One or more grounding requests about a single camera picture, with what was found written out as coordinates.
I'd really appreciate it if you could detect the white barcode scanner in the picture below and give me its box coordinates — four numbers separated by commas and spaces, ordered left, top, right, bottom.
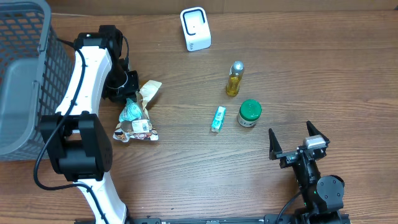
180, 7, 211, 52

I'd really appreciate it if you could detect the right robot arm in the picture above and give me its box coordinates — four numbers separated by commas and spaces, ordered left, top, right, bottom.
264, 121, 351, 224

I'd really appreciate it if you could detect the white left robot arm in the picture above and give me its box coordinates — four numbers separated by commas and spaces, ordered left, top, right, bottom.
34, 25, 139, 223

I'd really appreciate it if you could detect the yellow oil bottle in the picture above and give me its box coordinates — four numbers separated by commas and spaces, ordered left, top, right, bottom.
226, 61, 244, 96

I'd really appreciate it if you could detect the dark grey plastic basket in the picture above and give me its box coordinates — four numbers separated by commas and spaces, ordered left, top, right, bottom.
1, 0, 73, 161

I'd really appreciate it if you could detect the small teal box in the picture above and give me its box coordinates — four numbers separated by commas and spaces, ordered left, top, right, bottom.
211, 106, 226, 133

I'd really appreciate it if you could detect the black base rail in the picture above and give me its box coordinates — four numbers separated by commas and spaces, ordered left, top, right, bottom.
127, 214, 351, 224

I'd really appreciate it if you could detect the green lid jar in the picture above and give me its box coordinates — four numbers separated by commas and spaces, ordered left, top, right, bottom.
237, 100, 262, 128

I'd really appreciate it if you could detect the beige Pantree snack pouch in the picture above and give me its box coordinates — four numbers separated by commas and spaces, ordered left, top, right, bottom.
113, 80, 162, 142

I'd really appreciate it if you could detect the teal snack packet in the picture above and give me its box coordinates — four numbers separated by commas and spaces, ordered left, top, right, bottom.
119, 98, 142, 122

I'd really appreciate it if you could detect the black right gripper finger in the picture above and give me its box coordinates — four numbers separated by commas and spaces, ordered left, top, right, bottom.
306, 121, 330, 145
269, 128, 282, 160

